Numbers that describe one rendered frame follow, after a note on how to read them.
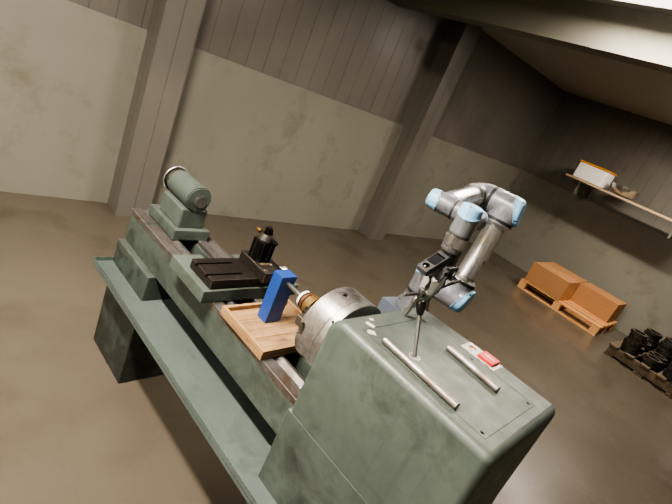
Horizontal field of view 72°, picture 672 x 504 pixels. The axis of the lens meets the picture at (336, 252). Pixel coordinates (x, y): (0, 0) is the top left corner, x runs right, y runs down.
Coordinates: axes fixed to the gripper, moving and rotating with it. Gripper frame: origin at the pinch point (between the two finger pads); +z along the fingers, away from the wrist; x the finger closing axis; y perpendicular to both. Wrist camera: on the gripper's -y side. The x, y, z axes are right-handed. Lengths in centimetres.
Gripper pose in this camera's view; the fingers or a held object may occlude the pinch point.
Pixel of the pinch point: (422, 297)
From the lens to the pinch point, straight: 163.7
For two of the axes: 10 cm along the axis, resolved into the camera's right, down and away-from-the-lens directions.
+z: -3.7, 8.6, 3.4
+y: 6.7, 0.0, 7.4
